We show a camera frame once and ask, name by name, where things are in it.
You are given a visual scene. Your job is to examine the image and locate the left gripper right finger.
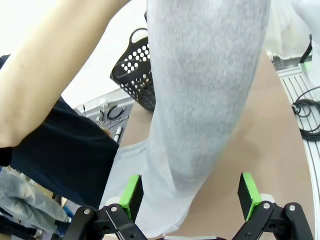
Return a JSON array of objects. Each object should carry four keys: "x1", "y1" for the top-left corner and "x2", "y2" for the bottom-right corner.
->
[{"x1": 231, "y1": 172, "x2": 315, "y2": 240}]

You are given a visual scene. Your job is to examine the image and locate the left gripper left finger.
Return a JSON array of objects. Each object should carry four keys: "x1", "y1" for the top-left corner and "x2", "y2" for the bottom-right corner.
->
[{"x1": 64, "y1": 174, "x2": 148, "y2": 240}]

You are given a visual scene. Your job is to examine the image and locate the grey training pants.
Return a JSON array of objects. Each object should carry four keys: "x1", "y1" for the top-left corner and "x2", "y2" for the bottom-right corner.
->
[{"x1": 99, "y1": 0, "x2": 272, "y2": 238}]

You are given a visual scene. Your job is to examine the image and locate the person's right forearm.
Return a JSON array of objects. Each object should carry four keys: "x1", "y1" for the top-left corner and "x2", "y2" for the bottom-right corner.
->
[{"x1": 0, "y1": 0, "x2": 132, "y2": 150}]

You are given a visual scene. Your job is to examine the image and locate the person in black t-shirt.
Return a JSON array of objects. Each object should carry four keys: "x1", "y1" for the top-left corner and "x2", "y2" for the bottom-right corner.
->
[{"x1": 0, "y1": 53, "x2": 120, "y2": 240}]

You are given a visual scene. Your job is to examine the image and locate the black perforated plastic basket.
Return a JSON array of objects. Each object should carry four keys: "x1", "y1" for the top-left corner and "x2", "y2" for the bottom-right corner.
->
[{"x1": 110, "y1": 27, "x2": 157, "y2": 112}]

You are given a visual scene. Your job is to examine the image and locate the grey aluminium frame rail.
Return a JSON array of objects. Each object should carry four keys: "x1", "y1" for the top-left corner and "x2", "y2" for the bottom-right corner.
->
[
  {"x1": 74, "y1": 89, "x2": 135, "y2": 148},
  {"x1": 274, "y1": 66, "x2": 320, "y2": 226}
]

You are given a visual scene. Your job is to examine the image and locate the black cable loop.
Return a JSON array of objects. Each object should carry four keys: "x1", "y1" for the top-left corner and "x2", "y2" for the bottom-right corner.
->
[{"x1": 107, "y1": 104, "x2": 126, "y2": 121}]

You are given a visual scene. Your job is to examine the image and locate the black cable bundle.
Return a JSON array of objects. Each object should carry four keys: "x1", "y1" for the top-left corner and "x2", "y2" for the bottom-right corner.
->
[{"x1": 291, "y1": 86, "x2": 320, "y2": 139}]

